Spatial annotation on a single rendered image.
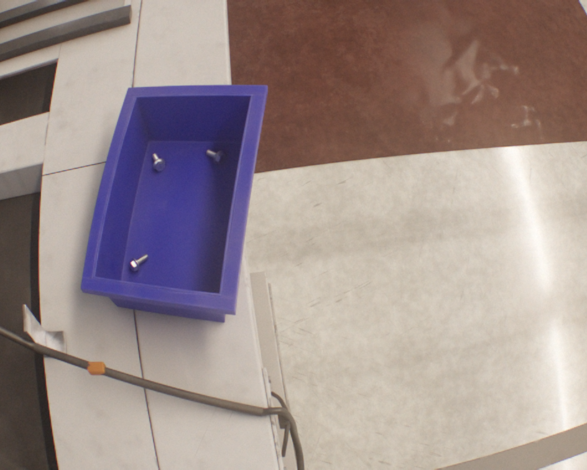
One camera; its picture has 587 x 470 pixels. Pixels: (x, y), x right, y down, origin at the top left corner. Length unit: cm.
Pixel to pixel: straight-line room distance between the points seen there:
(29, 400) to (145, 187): 30
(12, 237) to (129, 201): 22
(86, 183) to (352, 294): 93
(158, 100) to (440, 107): 121
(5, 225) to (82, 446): 34
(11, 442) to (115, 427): 18
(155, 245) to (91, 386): 18
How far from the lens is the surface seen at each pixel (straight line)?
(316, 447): 161
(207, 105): 85
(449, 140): 192
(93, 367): 76
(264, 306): 126
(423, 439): 163
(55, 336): 82
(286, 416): 77
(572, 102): 212
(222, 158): 86
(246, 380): 77
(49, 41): 107
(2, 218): 100
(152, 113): 87
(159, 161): 87
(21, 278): 95
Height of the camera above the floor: 157
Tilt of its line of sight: 61 degrees down
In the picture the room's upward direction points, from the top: 2 degrees counter-clockwise
